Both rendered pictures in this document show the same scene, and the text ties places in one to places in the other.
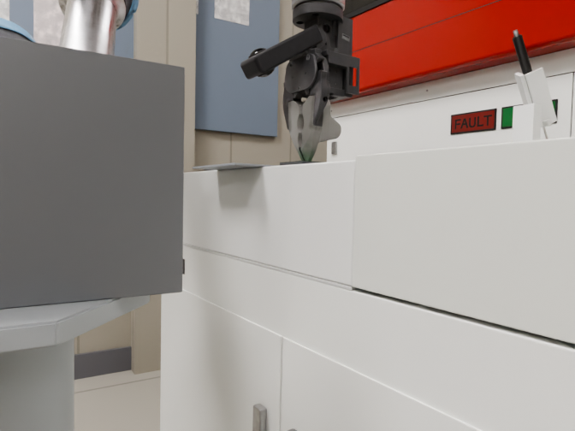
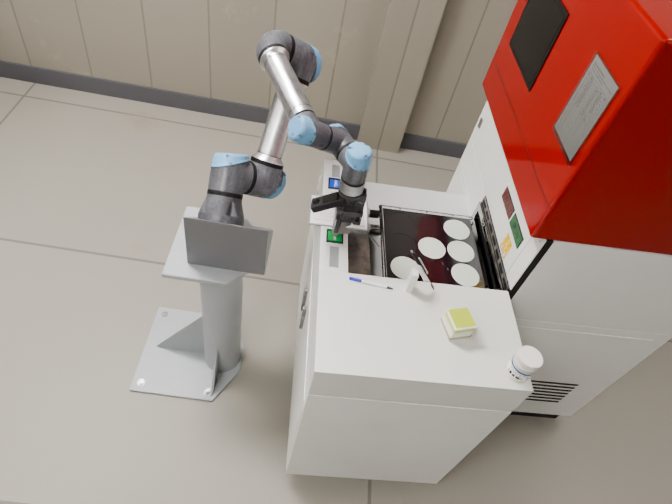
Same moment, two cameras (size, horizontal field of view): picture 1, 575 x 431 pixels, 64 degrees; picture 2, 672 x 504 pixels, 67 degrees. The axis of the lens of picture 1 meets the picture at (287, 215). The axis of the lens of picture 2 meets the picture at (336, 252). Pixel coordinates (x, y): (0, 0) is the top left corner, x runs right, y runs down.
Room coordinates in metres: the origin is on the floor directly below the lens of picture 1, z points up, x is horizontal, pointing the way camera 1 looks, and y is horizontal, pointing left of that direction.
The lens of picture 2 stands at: (-0.38, -0.52, 2.20)
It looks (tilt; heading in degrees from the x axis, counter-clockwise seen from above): 49 degrees down; 25
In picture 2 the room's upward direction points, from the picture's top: 14 degrees clockwise
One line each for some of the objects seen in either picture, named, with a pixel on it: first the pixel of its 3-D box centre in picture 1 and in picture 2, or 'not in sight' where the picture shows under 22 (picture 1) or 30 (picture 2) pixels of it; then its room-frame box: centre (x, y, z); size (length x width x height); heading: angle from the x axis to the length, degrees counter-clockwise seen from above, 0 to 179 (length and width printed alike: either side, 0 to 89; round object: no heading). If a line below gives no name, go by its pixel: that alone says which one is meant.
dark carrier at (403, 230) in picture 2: not in sight; (431, 248); (0.91, -0.29, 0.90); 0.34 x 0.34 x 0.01; 35
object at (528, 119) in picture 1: (532, 120); (419, 276); (0.65, -0.34, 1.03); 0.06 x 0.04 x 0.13; 125
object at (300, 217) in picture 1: (259, 212); (331, 223); (0.76, 0.05, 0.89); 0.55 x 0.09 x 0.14; 35
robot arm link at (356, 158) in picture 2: not in sight; (356, 163); (0.66, -0.03, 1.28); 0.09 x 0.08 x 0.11; 63
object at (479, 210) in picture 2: not in sight; (486, 252); (1.04, -0.45, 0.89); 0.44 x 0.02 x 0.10; 35
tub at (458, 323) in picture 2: not in sight; (458, 323); (0.60, -0.51, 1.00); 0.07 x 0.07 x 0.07; 50
